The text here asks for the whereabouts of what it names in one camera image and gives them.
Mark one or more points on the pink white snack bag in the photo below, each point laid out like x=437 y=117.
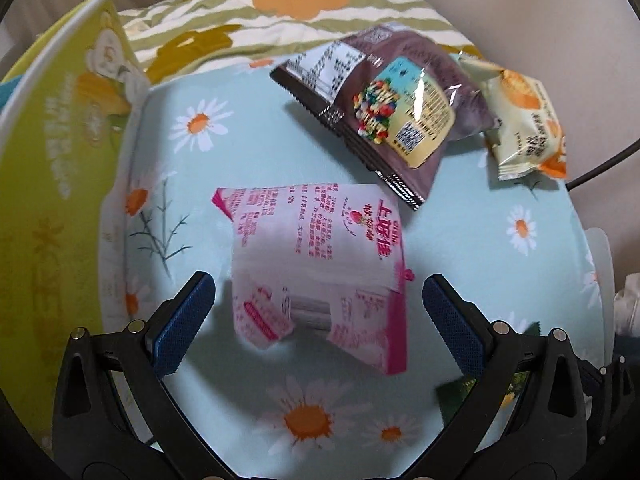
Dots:
x=327 y=257

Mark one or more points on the green striped floral blanket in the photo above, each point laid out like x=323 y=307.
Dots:
x=180 y=37

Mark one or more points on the brown chocolate candy bag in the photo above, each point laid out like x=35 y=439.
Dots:
x=394 y=97

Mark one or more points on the cream orange bread bag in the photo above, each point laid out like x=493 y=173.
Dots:
x=529 y=137

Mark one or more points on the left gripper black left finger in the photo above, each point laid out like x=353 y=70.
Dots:
x=113 y=417

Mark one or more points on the yellow-green cardboard box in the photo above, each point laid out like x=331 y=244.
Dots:
x=67 y=134

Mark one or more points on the dark green cracker bag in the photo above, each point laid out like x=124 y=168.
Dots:
x=465 y=394

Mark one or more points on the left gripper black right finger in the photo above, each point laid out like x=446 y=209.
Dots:
x=525 y=416

